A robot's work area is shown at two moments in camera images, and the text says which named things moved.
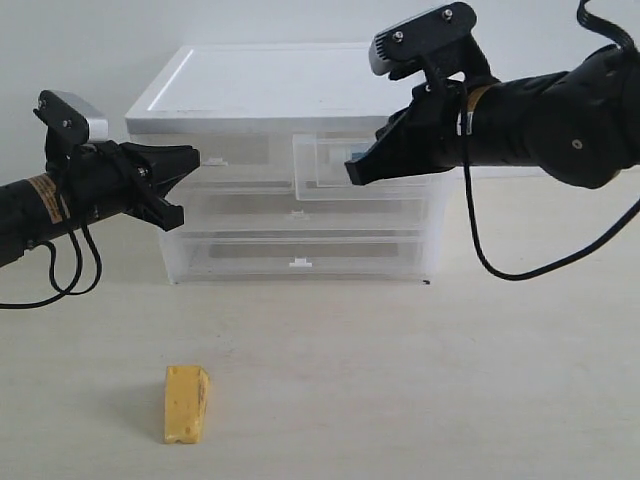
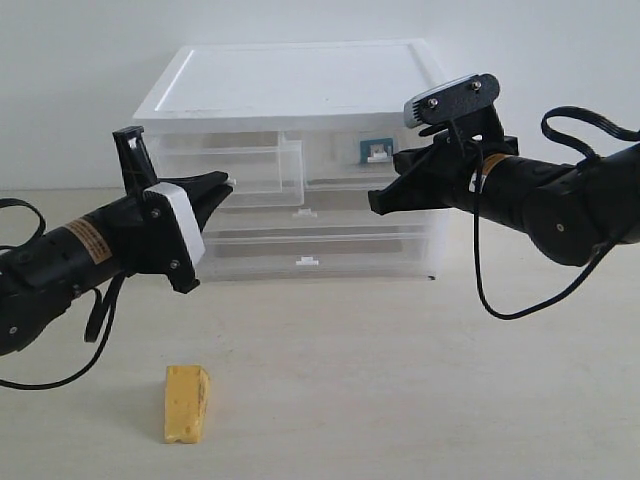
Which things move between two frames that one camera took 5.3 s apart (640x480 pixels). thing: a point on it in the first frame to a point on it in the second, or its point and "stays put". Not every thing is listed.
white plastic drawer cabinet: (272, 201) stays put
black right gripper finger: (386, 158) to (402, 195)
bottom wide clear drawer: (295, 256) stays put
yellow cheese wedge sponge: (186, 388) stays put
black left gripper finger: (164, 165) to (197, 185)
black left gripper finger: (156, 209) to (204, 206)
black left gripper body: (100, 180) to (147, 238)
